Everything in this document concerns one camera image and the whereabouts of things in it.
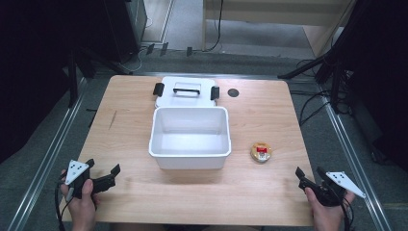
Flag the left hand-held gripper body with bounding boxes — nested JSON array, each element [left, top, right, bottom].
[[64, 159, 95, 202]]

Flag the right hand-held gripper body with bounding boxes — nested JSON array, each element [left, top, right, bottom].
[[316, 171, 367, 208]]

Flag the white plastic storage box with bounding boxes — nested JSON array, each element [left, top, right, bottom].
[[148, 106, 232, 170]]

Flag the person's right hand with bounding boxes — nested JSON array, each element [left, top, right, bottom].
[[304, 187, 356, 223]]

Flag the person's left hand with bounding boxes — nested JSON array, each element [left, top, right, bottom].
[[60, 169, 99, 222]]

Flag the black metal stand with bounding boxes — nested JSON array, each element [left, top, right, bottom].
[[62, 47, 97, 109]]

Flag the dark curtain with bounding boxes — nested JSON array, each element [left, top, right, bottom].
[[330, 0, 408, 174], [0, 0, 107, 165]]

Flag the black tripod stand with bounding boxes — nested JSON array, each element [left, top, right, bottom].
[[277, 47, 350, 114]]

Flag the black cabinet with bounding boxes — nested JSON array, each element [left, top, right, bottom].
[[73, 0, 148, 64]]

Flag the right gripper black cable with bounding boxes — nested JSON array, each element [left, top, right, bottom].
[[333, 189, 354, 231]]

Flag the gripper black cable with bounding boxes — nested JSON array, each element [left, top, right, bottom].
[[54, 181, 70, 231], [333, 189, 354, 231]]

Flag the metal floor rail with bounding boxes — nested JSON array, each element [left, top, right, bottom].
[[8, 76, 88, 231], [319, 85, 394, 231]]

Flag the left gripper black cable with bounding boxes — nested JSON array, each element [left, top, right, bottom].
[[54, 181, 70, 231]]

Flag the black floor cables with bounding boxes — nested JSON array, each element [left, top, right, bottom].
[[290, 90, 335, 127]]

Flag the white floor cable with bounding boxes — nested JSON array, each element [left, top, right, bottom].
[[116, 44, 143, 74]]

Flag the white lid with black handle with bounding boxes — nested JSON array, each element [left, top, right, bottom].
[[153, 75, 221, 110]]

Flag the light wooden furniture frame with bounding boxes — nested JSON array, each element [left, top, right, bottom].
[[201, 0, 357, 59]]

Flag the hanging black cable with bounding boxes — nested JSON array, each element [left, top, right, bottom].
[[205, 0, 224, 53]]

